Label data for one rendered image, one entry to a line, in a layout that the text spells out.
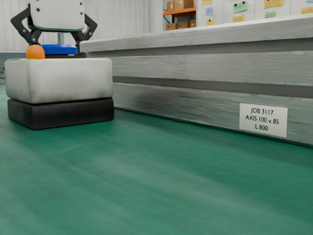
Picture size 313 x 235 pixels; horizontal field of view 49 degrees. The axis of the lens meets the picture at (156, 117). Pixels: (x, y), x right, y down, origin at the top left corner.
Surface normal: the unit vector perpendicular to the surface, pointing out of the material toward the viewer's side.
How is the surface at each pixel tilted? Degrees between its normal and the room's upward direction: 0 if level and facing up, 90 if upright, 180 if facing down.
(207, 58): 90
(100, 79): 90
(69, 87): 90
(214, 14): 90
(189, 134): 0
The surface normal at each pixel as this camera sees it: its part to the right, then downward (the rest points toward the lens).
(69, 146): -0.01, -0.99
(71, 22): 0.63, 0.22
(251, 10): -0.73, 0.12
